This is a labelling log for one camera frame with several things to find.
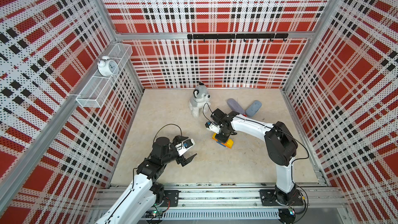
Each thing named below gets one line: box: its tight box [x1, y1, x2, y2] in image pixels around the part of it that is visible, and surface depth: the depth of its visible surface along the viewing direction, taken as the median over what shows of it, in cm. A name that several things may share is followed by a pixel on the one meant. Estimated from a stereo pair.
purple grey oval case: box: [226, 98, 246, 115], surface depth 110 cm
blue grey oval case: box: [245, 99, 263, 118], surface depth 109 cm
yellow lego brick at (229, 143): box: [225, 138, 234, 149], surface depth 89 cm
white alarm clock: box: [97, 55, 119, 78], surface depth 72 cm
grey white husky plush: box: [188, 80, 211, 118], surface depth 97 cm
